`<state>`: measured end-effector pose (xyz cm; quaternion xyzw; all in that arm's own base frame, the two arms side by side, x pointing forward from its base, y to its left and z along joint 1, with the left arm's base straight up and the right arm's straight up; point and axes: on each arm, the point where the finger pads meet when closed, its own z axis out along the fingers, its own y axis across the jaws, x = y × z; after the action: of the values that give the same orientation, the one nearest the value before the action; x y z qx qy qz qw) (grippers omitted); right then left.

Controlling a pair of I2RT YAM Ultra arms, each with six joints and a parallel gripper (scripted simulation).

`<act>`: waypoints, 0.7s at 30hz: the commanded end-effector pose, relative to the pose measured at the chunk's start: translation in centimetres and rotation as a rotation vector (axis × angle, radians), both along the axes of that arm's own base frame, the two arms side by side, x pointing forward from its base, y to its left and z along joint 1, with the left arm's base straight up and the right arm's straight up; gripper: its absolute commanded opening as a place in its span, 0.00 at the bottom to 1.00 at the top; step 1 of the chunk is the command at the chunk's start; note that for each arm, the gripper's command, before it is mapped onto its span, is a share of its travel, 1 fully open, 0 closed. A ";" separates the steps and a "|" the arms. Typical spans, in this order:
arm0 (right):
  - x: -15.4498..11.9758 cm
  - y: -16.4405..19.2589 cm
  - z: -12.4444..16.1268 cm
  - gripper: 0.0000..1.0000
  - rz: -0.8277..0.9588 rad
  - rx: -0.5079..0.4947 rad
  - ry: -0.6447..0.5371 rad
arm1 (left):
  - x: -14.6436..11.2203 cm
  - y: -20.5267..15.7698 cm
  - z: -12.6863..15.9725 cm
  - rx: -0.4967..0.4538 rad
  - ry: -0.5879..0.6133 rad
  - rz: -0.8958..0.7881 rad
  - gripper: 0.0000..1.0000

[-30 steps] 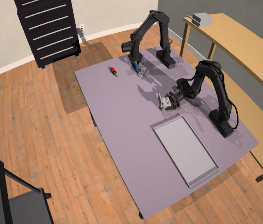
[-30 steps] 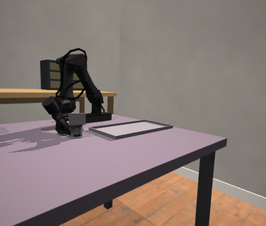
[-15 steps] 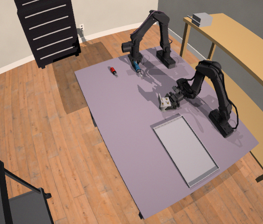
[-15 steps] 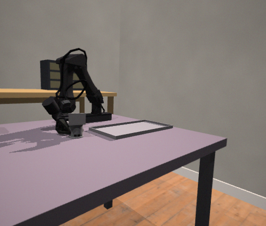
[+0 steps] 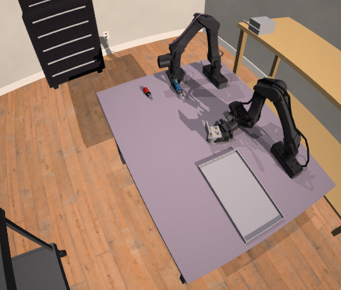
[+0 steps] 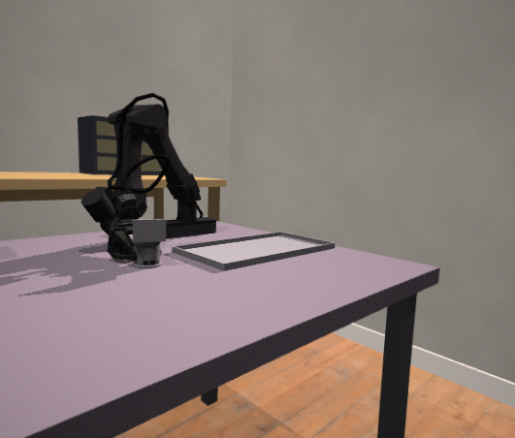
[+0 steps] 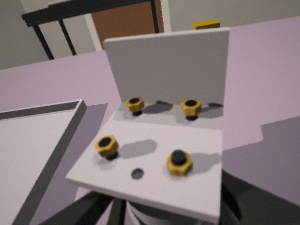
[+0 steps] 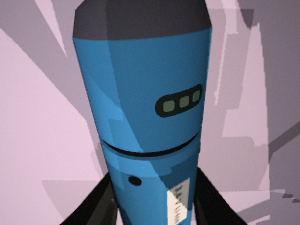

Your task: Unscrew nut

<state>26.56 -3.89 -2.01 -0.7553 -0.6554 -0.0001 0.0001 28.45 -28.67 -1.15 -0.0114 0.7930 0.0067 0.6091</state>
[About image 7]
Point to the shallow light grey rectangular tray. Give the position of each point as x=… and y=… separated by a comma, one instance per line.
x=27, y=135

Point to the yellow hex nut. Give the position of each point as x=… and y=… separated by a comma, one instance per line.
x=135, y=104
x=107, y=146
x=191, y=107
x=180, y=170

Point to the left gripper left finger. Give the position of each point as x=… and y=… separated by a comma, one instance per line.
x=88, y=210

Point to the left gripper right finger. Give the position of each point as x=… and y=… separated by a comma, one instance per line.
x=252, y=205

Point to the white l-shaped bracket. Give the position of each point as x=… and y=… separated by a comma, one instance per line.
x=164, y=70

